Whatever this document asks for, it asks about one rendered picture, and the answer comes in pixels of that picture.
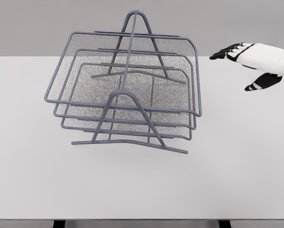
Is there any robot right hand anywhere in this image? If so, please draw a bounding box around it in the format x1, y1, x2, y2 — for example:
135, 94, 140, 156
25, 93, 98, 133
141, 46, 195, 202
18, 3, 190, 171
209, 42, 284, 92

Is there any large grey mesh tray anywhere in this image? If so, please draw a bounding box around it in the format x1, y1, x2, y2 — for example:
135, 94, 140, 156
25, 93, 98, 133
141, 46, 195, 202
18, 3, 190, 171
44, 31, 202, 118

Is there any medium grey mesh tray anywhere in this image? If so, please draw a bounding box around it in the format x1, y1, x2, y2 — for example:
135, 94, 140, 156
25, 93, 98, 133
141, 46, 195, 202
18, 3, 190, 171
53, 48, 196, 130

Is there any small grey mesh tray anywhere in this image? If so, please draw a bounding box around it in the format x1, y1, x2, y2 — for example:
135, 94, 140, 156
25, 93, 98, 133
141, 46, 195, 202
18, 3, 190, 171
60, 62, 196, 143

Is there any grey wire rack frame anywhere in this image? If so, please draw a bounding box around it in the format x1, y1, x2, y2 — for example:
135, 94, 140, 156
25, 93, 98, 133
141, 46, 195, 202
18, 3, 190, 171
71, 9, 189, 154

